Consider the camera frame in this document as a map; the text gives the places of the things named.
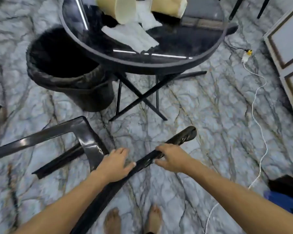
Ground person's foot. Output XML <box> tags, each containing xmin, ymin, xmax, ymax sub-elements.
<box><xmin>143</xmin><ymin>204</ymin><xmax>163</xmax><ymax>234</ymax></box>
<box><xmin>104</xmin><ymin>208</ymin><xmax>122</xmax><ymax>234</ymax></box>

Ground paper cups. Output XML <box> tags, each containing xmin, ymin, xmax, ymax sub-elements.
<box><xmin>95</xmin><ymin>0</ymin><xmax>137</xmax><ymax>25</ymax></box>
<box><xmin>150</xmin><ymin>0</ymin><xmax>188</xmax><ymax>19</ymax></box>

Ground white power strip yellow plug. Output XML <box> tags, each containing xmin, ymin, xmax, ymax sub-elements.
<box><xmin>242</xmin><ymin>49</ymin><xmax>253</xmax><ymax>63</ymax></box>

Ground person's right hand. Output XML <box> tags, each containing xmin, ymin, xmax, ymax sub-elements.
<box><xmin>154</xmin><ymin>143</ymin><xmax>198</xmax><ymax>175</ymax></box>

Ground black trash bin with liner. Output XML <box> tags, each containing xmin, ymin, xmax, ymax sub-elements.
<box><xmin>26</xmin><ymin>27</ymin><xmax>115</xmax><ymax>112</ymax></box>

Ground person's left foot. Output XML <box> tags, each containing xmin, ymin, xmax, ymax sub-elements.
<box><xmin>104</xmin><ymin>208</ymin><xmax>122</xmax><ymax>234</ymax></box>

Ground person's left forearm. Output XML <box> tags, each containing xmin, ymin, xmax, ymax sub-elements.
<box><xmin>13</xmin><ymin>171</ymin><xmax>113</xmax><ymax>234</ymax></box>

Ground white napkins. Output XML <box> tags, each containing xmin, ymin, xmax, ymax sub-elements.
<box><xmin>135</xmin><ymin>0</ymin><xmax>163</xmax><ymax>31</ymax></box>
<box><xmin>101</xmin><ymin>21</ymin><xmax>160</xmax><ymax>53</ymax></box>

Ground white brown-trimmed display cabinet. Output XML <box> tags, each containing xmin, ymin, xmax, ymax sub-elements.
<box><xmin>263</xmin><ymin>1</ymin><xmax>293</xmax><ymax>131</ymax></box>

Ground person's right forearm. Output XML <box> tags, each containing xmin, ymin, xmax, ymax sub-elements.
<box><xmin>184</xmin><ymin>161</ymin><xmax>293</xmax><ymax>234</ymax></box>

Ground person's right foot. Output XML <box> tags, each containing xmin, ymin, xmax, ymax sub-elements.
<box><xmin>143</xmin><ymin>204</ymin><xmax>163</xmax><ymax>234</ymax></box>

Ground white floor cable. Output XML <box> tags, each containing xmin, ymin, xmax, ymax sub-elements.
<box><xmin>204</xmin><ymin>61</ymin><xmax>269</xmax><ymax>234</ymax></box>

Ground person's left hand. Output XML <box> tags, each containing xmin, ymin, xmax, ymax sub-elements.
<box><xmin>94</xmin><ymin>148</ymin><xmax>137</xmax><ymax>184</ymax></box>

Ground round black glass table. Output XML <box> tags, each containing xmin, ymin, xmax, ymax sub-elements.
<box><xmin>59</xmin><ymin>0</ymin><xmax>230</xmax><ymax>122</ymax></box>

